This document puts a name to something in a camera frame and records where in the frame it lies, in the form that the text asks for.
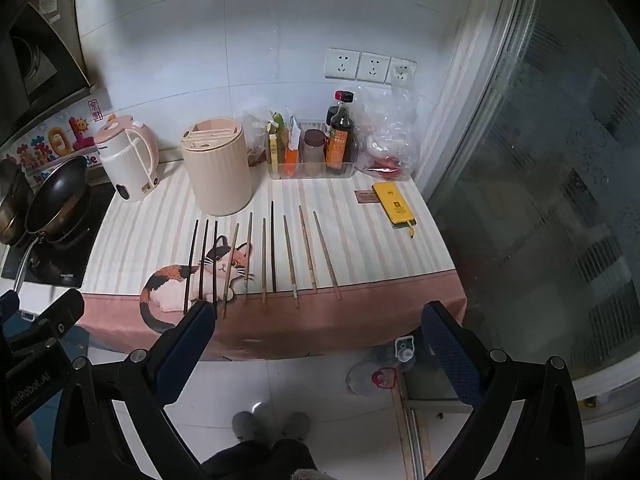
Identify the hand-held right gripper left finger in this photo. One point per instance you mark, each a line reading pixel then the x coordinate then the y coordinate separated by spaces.
pixel 185 347

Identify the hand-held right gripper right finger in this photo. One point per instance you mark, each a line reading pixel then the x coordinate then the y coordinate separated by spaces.
pixel 450 350

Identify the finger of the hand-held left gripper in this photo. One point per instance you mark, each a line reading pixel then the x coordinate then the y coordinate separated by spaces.
pixel 60 312
pixel 7 302

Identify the long black chopstick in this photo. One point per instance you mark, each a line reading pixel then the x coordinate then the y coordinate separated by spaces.
pixel 273 245

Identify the brown wooden chopstick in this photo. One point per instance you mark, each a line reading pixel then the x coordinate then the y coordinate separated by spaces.
pixel 290 260
pixel 307 247
pixel 326 255

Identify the beige utensil holder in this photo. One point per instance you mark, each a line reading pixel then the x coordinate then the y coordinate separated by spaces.
pixel 215 175

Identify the person's left forearm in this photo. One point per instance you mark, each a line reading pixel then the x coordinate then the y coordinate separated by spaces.
pixel 32 452

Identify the black induction cooktop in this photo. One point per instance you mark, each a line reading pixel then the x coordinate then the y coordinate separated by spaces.
pixel 75 260

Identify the clear plastic bottle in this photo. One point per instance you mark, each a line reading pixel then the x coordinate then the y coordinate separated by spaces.
pixel 380 375

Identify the dark metal pot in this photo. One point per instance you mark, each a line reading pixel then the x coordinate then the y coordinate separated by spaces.
pixel 11 210

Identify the person's grey slipper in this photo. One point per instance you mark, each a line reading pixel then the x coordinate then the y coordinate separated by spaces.
pixel 297 425
pixel 246 425

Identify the black frying pan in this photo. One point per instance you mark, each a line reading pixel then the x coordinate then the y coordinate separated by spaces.
pixel 60 185

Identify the person's legs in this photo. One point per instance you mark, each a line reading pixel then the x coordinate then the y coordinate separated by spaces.
pixel 260 460

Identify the pink white electric kettle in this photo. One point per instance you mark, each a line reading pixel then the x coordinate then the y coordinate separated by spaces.
pixel 127 170

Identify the yellow power bank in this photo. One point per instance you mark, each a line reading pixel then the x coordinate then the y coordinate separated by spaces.
pixel 392 202

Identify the brown card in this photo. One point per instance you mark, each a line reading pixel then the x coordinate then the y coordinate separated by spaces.
pixel 365 196

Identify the frosted glass door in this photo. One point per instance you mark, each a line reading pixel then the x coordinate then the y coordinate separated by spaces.
pixel 540 185

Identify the orange seasoning packet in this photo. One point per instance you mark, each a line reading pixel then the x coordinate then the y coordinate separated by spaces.
pixel 292 160

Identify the yellow seasoning packet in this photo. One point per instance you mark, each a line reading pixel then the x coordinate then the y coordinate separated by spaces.
pixel 273 150

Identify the clear plastic organizer tray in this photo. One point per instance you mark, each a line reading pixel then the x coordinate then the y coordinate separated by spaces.
pixel 310 170

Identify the small clear plastic bag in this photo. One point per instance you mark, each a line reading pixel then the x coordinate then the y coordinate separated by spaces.
pixel 255 135

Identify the large clear plastic bag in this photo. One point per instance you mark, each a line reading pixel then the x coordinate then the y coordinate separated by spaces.
pixel 390 130

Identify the range hood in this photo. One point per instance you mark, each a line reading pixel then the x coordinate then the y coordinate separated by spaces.
pixel 45 75

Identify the brown spice jar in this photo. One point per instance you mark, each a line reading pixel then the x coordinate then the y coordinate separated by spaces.
pixel 314 147

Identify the soy sauce bottle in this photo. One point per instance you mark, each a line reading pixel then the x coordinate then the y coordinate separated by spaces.
pixel 340 135

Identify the green seasoning packet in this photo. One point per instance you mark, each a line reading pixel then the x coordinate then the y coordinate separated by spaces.
pixel 278 122

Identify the colourful wall sticker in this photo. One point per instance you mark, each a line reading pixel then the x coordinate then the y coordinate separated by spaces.
pixel 55 142

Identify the white wall socket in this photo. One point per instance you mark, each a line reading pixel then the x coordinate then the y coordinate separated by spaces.
pixel 402 72
pixel 342 64
pixel 373 67

